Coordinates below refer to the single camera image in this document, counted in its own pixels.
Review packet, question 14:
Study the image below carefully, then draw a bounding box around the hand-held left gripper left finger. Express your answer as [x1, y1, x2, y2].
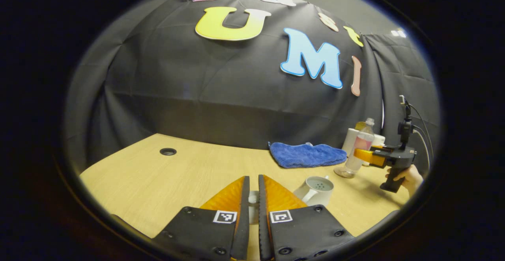
[152, 175, 251, 261]

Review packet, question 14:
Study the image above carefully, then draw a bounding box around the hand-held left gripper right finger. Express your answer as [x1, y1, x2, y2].
[258, 174, 355, 261]

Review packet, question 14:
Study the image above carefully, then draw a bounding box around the clear plastic water bottle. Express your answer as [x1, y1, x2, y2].
[343, 118, 376, 175]

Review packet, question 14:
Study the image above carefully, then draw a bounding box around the round coaster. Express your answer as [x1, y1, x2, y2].
[334, 166, 358, 179]

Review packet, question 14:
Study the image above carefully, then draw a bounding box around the white ceramic teacup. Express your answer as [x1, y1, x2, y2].
[293, 175, 335, 207]

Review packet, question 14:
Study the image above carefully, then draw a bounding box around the white toaster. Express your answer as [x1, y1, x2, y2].
[342, 127, 387, 167]

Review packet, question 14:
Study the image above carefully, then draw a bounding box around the blue towel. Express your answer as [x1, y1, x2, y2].
[268, 142, 348, 169]

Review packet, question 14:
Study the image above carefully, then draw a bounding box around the black backdrop cloth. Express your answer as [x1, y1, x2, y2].
[65, 0, 440, 167]

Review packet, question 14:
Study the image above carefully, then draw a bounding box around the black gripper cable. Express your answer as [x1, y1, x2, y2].
[408, 103, 434, 167]

